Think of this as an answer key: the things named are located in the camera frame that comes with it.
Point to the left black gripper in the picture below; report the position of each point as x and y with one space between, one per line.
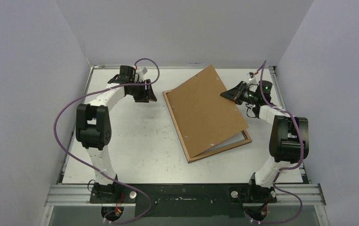
147 95

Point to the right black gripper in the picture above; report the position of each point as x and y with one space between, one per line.
241 97

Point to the blue wooden picture frame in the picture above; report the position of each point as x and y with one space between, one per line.
223 148

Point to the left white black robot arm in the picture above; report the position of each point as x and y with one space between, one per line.
93 127

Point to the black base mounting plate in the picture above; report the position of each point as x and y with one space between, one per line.
182 200

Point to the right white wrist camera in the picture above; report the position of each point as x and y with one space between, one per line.
252 79

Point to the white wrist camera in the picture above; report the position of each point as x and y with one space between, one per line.
140 75
252 79

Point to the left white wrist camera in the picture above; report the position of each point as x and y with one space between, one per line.
140 75

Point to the aluminium front rail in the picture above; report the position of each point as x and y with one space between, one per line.
79 195

